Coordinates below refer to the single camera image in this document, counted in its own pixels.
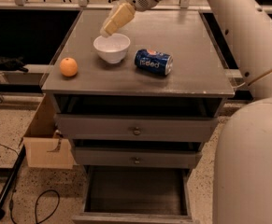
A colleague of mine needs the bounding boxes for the grey drawer cabinet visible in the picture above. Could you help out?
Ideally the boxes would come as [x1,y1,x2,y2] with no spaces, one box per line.
[43,10,234,224]

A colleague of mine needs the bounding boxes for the grey bottom drawer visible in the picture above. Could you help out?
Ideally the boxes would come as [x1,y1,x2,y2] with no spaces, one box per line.
[72,166,200,224]

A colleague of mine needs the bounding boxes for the blue Pepsi can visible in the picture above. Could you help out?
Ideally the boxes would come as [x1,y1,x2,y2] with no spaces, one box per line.
[135,49,173,76]

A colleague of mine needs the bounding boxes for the cardboard box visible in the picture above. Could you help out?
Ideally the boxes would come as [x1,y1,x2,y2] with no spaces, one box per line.
[23,95,75,169]

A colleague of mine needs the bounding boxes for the grey top drawer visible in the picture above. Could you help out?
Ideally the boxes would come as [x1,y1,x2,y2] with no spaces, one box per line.
[55,114,218,142]

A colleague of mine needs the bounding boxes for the black floor cable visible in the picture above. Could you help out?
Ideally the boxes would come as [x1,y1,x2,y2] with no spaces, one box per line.
[0,133,61,224]

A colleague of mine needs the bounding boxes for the black object on rail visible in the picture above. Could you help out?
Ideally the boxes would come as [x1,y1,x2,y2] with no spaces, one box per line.
[0,57,29,73]

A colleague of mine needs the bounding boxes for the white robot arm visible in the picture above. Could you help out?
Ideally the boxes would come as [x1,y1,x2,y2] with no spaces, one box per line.
[100,0,272,224]

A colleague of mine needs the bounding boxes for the orange fruit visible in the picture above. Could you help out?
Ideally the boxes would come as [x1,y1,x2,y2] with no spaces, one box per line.
[59,57,78,77]

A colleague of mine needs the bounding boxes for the black bar on floor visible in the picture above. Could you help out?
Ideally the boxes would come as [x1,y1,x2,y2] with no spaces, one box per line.
[0,147,25,220]

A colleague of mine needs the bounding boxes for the white bowl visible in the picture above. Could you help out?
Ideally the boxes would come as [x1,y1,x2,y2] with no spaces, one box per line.
[93,34,131,64]

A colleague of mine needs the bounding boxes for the grey drawer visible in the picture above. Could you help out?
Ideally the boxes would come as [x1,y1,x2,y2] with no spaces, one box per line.
[72,147,202,169]
[55,114,218,142]
[72,166,200,224]

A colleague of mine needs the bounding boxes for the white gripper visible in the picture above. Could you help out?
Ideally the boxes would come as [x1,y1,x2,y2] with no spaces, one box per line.
[100,0,158,37]

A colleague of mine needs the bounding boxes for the grey middle drawer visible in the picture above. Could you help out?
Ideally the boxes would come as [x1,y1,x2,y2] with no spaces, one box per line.
[72,147,202,169]

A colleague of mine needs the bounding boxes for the white cable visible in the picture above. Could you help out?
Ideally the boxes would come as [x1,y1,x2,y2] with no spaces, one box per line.
[232,77,247,90]

